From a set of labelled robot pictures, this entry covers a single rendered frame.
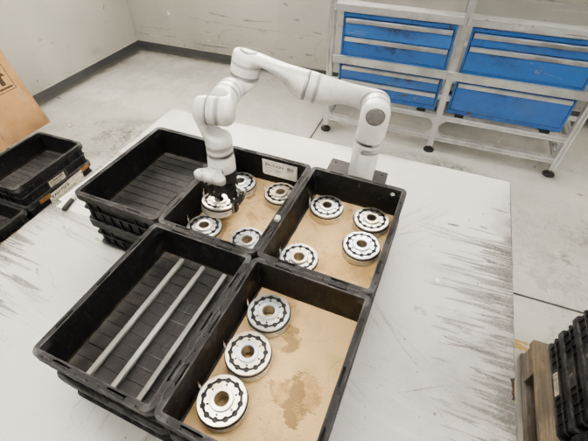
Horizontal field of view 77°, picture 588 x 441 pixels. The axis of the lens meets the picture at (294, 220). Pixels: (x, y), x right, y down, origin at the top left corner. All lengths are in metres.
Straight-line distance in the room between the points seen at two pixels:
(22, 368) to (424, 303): 1.09
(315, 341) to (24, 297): 0.88
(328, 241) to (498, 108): 2.04
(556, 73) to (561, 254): 1.08
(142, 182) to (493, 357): 1.19
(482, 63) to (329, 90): 1.73
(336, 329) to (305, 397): 0.17
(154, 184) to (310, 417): 0.90
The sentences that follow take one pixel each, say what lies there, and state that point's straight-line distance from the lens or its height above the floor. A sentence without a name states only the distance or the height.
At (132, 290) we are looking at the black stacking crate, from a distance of 1.06.
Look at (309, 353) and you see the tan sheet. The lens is 0.90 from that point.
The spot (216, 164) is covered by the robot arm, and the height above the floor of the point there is 1.05.
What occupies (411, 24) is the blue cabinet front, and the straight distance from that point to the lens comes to 2.75.
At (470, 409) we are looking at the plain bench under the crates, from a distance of 1.07.
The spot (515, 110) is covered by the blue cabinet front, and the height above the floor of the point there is 0.42.
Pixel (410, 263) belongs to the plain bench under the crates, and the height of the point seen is 0.70.
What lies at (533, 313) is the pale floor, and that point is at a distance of 2.25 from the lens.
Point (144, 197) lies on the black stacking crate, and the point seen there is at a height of 0.83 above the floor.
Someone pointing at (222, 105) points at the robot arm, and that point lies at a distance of 0.92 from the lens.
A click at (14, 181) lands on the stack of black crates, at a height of 0.49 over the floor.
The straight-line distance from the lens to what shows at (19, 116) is 3.73.
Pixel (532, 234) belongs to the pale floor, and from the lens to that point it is 2.65.
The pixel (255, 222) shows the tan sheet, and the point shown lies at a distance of 1.14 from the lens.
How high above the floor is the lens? 1.64
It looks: 45 degrees down
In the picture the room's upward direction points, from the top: straight up
